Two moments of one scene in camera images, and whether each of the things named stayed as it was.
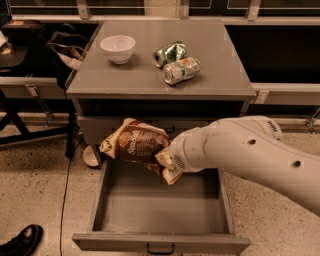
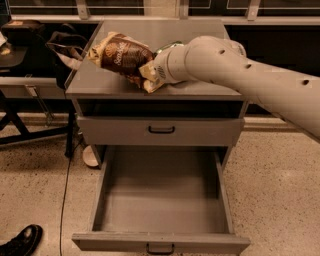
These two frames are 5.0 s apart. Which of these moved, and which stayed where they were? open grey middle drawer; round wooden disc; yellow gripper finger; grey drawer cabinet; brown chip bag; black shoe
Moved: brown chip bag; yellow gripper finger
Stayed: round wooden disc; grey drawer cabinet; open grey middle drawer; black shoe
